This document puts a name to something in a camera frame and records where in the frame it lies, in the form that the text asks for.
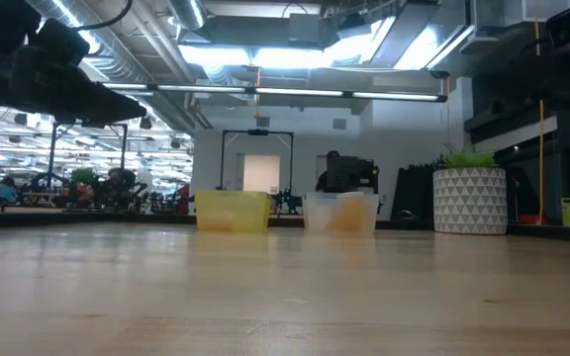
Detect silver round ventilation duct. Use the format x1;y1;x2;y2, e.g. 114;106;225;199
166;0;207;32

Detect yellow translucent plastic bin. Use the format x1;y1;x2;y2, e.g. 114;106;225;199
194;189;272;233

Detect long ceiling light bar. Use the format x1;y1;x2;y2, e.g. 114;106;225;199
100;81;448;104

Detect tall black metal frame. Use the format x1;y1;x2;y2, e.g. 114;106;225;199
48;121;129;195

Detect clear translucent plastic bin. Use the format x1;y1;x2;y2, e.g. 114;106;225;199
303;191;380;235

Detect green leafy background plant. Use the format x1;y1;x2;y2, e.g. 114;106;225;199
68;167;99;188

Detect black metal frame stand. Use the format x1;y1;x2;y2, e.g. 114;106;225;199
220;129;295;205

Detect yellow hanging cable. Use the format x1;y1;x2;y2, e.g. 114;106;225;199
534;19;547;224

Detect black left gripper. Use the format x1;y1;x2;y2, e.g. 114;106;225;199
7;17;148;131

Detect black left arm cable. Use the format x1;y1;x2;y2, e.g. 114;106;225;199
77;0;134;33

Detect white triangle-patterned planter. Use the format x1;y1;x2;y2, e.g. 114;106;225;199
431;166;509;236

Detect black background robot arms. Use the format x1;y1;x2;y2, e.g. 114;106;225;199
271;187;305;216

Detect seated person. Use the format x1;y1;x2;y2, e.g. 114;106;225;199
0;176;19;205

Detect black ribbed panel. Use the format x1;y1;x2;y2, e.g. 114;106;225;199
392;164;435;222

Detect green spiky plant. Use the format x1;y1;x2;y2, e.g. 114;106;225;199
434;143;499;170

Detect dark display on stand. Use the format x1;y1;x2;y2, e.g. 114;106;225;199
325;155;380;195

